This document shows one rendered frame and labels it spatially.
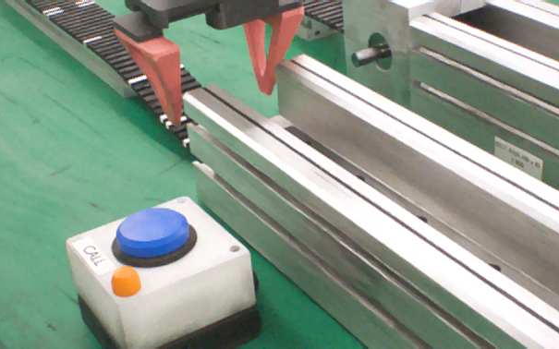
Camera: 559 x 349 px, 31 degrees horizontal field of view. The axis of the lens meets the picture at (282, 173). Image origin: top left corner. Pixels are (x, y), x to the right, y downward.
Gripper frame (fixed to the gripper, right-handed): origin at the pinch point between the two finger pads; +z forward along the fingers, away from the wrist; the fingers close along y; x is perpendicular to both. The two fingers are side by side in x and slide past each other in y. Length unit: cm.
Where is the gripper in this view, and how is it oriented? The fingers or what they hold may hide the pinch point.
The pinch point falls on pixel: (220, 98)
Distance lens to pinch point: 75.4
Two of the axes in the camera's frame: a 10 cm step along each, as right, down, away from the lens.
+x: -5.2, -3.8, 7.6
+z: 0.9, 8.7, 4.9
